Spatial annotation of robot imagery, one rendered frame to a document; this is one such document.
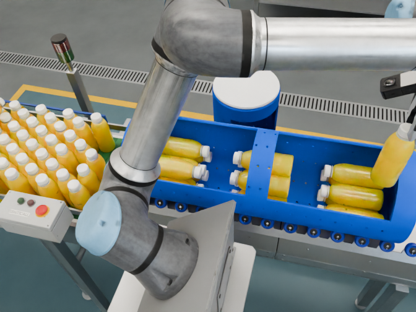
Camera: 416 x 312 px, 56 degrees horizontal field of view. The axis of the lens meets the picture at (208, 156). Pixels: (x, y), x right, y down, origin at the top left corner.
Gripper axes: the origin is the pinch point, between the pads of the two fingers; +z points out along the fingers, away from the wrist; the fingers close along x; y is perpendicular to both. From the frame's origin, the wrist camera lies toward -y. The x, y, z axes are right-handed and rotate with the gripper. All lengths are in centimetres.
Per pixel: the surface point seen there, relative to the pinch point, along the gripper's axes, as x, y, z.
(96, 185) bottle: -6, -90, 42
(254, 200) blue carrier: -8.7, -33.7, 28.8
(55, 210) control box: -23, -93, 32
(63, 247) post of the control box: -24, -100, 59
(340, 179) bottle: 7.1, -8.8, 32.4
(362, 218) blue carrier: -8.5, -3.3, 28.3
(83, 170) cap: -6, -92, 34
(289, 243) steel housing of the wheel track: -8, -21, 53
